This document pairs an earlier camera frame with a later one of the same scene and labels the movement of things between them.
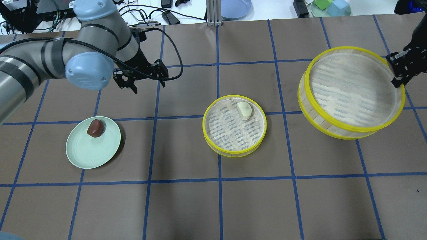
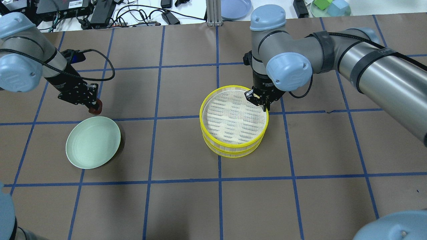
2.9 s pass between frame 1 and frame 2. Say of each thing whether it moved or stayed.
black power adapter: stayed
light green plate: stayed
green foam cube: stayed
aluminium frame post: stayed
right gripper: moved
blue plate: stayed
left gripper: moved
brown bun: moved
